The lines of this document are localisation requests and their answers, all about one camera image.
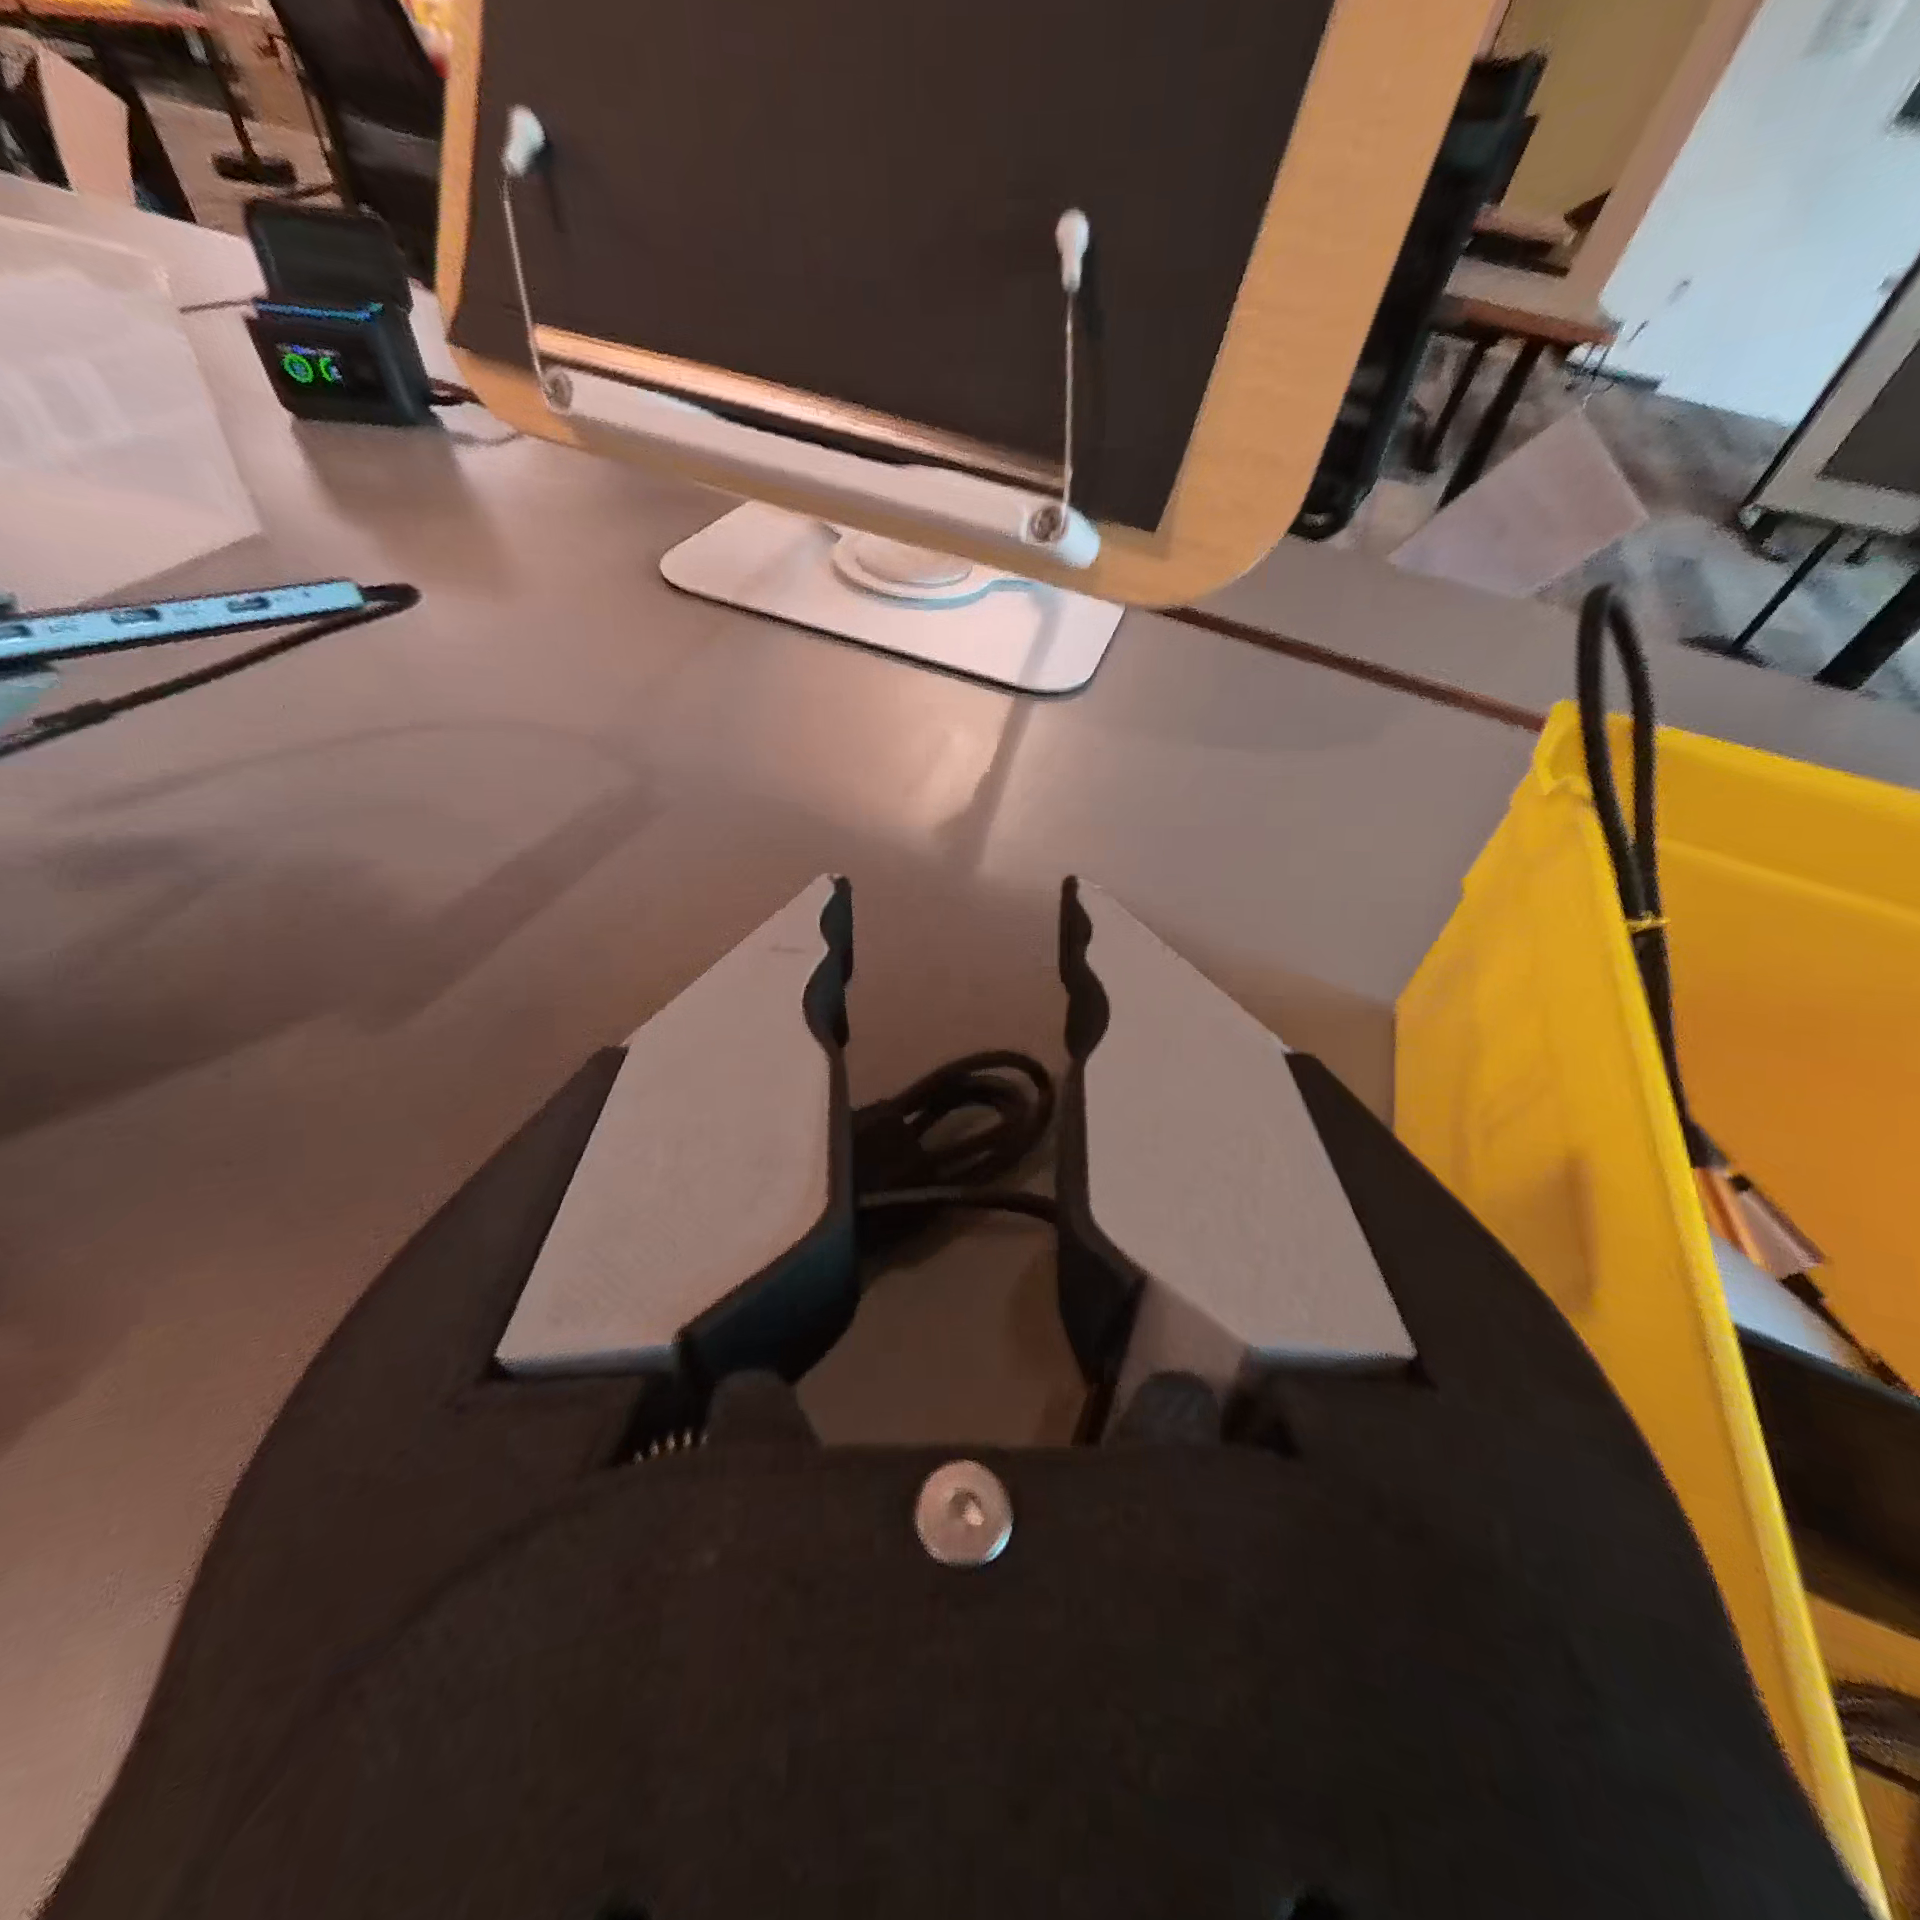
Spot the wooden table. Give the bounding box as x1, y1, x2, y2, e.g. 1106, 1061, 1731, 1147
1424, 211, 1626, 511

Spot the yellow plastic bin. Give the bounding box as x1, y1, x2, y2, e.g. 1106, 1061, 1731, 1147
1392, 696, 1920, 1920

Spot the wooden book stand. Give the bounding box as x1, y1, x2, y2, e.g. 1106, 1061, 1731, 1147
434, 0, 1510, 701

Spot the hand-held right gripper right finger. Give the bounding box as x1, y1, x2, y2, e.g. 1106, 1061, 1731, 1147
1055, 874, 1422, 1412

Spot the framed board on stand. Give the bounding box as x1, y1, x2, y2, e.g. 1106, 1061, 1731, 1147
1732, 255, 1920, 696

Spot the grey usb hub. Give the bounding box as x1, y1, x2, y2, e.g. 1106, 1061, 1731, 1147
0, 577, 373, 666

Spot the black hub cable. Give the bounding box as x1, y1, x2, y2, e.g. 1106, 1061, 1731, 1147
0, 583, 426, 756

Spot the black power station with display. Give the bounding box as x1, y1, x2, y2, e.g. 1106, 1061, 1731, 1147
243, 198, 440, 433

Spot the translucent plastic box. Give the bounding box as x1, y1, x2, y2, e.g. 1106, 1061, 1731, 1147
0, 211, 271, 611

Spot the black looped cable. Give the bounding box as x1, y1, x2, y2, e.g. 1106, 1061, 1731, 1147
1574, 583, 1830, 1284

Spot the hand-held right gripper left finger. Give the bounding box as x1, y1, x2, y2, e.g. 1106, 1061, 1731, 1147
492, 873, 865, 1387

